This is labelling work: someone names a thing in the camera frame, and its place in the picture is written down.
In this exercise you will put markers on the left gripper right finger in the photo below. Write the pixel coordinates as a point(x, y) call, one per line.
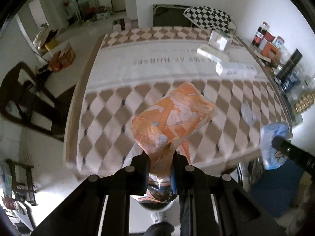
point(211, 205)

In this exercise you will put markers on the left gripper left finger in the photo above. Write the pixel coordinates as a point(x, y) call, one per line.
point(99, 205)

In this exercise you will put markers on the orange snack bag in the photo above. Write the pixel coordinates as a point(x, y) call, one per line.
point(163, 129)

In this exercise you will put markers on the white round trash bin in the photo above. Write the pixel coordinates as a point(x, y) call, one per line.
point(148, 202)

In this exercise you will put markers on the blue office chair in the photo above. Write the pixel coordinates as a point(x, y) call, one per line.
point(276, 189)

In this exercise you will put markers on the left grey slipper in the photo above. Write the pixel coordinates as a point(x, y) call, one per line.
point(158, 217)

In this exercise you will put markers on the gold chocolates tray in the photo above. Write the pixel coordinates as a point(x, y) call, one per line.
point(305, 101)

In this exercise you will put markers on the clear crumpled plastic wrap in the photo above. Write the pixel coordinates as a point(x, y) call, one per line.
point(248, 115)

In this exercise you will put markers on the small dark wooden stool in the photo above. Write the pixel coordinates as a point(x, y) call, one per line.
point(21, 181)

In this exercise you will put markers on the black tall box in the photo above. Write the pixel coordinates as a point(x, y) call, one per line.
point(289, 66)

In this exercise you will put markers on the orange carton box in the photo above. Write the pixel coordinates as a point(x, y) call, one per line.
point(270, 50)

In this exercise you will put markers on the long white box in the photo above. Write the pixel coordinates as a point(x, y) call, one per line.
point(235, 69)

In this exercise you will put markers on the dark soda bottle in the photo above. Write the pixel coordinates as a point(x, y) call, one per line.
point(261, 32)

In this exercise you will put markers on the dark wooden chair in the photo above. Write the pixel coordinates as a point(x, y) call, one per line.
point(18, 103)

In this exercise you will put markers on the white table with checkered cloth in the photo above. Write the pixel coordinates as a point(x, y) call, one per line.
point(129, 71)

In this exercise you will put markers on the flat white packet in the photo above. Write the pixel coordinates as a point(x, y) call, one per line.
point(213, 54)

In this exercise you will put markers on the white tissue box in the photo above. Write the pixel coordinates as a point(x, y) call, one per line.
point(219, 39)

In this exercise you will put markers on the brown cardboard box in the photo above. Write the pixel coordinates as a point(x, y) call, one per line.
point(62, 59)

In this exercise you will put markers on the checkered pillow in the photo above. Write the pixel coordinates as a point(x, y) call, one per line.
point(209, 18)

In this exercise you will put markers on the folding cot bed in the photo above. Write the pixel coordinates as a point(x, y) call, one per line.
point(165, 15)

